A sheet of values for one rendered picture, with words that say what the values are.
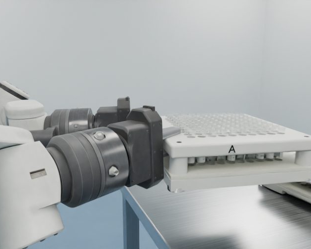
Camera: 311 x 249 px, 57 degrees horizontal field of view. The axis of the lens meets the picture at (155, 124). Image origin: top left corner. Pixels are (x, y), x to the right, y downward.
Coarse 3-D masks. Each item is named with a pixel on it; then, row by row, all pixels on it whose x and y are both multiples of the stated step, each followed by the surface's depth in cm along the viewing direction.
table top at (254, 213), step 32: (128, 192) 70; (160, 192) 70; (192, 192) 70; (224, 192) 70; (256, 192) 70; (160, 224) 55; (192, 224) 55; (224, 224) 55; (256, 224) 55; (288, 224) 55
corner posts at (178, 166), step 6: (300, 156) 46; (306, 156) 46; (174, 162) 42; (180, 162) 41; (186, 162) 42; (294, 162) 48; (300, 162) 46; (306, 162) 46; (174, 168) 42; (180, 168) 42; (186, 168) 42; (174, 174) 42; (180, 174) 42
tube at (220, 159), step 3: (219, 129) 46; (222, 129) 47; (225, 129) 46; (219, 132) 46; (222, 132) 46; (225, 132) 46; (219, 135) 46; (222, 135) 46; (225, 135) 46; (219, 156) 47; (222, 156) 46; (225, 156) 47; (219, 159) 47; (222, 159) 47; (219, 162) 47; (222, 162) 47
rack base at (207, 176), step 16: (288, 160) 49; (176, 176) 42; (192, 176) 42; (208, 176) 42; (224, 176) 43; (240, 176) 44; (256, 176) 44; (272, 176) 45; (288, 176) 45; (304, 176) 46
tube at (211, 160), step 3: (210, 129) 46; (213, 129) 46; (210, 132) 45; (213, 132) 45; (216, 132) 46; (210, 135) 46; (213, 135) 45; (216, 135) 46; (210, 156) 46; (213, 156) 46; (207, 159) 47; (210, 159) 46; (213, 159) 46; (207, 162) 47; (210, 162) 46; (213, 162) 46
